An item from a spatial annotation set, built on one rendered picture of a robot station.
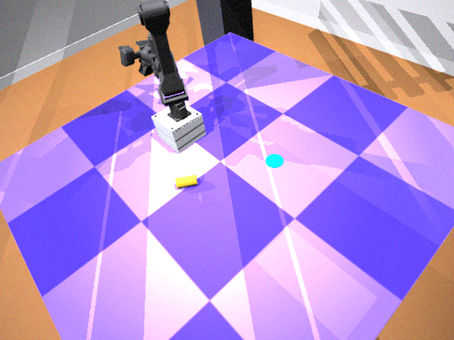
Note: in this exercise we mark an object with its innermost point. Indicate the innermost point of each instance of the yellow cylinder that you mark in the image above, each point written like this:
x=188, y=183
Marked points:
x=186, y=181

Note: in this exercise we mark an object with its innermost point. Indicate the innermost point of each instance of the cyan circle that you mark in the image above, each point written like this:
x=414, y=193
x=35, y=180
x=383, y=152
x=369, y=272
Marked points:
x=274, y=160

